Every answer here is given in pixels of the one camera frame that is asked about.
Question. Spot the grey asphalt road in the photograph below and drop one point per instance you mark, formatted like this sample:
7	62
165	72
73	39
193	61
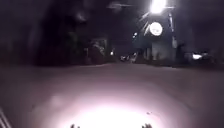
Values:
113	86

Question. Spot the dark trees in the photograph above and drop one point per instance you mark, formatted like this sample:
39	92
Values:
76	46

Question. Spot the building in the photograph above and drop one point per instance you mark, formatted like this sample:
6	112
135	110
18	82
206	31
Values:
160	50

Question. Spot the street lamp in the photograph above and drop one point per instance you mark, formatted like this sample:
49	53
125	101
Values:
172	30

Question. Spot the robot's own part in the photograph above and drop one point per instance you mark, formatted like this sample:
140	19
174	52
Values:
146	126
74	126

